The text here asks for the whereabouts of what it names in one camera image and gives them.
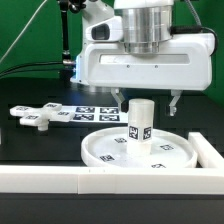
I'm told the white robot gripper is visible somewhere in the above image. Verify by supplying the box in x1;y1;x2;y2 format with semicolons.
79;33;214;116

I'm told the white round table top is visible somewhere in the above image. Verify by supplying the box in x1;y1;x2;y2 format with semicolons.
81;127;197;169

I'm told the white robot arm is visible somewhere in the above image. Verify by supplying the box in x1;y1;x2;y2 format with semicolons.
71;0;218;115

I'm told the white marker sheet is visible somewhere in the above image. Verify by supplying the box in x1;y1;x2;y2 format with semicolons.
62;106;128;124

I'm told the white right fence bar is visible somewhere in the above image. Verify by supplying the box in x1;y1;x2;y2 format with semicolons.
188;132;224;169

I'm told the white fence bar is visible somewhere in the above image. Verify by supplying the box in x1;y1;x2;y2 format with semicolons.
188;132;224;169
0;165;224;195

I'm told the white front fence bar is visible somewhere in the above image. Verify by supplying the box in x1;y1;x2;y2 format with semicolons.
0;165;224;195

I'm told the white cross-shaped table base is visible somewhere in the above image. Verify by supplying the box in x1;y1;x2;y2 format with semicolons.
10;103;75;131

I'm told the black camera stand pole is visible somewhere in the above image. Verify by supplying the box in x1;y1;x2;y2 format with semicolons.
57;0;86;81

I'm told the black cable bundle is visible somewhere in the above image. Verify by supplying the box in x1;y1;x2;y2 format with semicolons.
0;60;65;79

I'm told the grey cable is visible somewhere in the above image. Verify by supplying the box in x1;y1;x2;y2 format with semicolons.
0;0;48;64

